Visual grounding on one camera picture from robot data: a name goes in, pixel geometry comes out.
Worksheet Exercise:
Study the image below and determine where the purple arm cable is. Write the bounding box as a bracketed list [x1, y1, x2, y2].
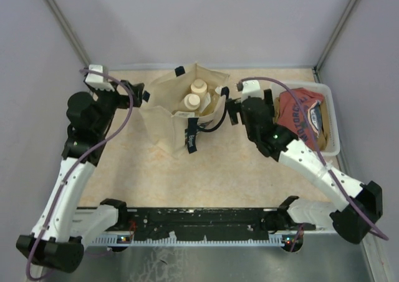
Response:
[25, 68, 135, 280]
[236, 77, 390, 253]

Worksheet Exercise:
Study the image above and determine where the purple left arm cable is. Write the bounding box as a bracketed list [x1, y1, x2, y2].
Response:
[25, 68, 135, 280]

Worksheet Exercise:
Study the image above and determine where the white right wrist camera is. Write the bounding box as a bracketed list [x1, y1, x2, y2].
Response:
[236, 80, 264, 102]

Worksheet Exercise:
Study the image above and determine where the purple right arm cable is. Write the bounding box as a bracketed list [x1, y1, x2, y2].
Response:
[236, 77, 390, 253]

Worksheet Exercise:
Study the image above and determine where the orange printed t-shirt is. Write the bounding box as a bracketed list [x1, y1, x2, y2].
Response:
[276, 88, 327, 150]

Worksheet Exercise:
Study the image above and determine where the cream canvas tote bag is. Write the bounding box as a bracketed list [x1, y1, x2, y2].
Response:
[139, 64, 229, 156]

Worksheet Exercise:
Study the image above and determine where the white plastic basket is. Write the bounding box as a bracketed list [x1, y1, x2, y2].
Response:
[271, 80, 340, 157]

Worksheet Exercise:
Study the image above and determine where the clear bottle amber liquid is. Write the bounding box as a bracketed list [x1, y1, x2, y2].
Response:
[201, 86, 221, 115]

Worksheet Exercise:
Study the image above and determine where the aluminium frame rail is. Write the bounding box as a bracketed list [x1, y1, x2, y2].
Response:
[44, 0, 91, 67]

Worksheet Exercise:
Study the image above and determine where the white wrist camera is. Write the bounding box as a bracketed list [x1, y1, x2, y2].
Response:
[84, 64, 113, 91]
[236, 80, 264, 102]

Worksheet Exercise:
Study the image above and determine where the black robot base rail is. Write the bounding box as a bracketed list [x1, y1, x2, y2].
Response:
[93, 207, 316, 241]

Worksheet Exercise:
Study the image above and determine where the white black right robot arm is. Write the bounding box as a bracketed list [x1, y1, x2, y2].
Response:
[226, 97, 383, 244]

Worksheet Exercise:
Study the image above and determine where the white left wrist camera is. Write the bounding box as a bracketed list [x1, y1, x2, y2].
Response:
[84, 64, 113, 91]

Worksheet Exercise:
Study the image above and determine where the cream lotion bottle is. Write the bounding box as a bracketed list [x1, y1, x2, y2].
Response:
[190, 79, 208, 102]

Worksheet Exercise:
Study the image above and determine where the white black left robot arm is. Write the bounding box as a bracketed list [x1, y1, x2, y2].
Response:
[16, 80, 148, 281]

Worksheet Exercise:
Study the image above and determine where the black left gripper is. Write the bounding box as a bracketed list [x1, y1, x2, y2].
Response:
[90, 79, 143, 134]

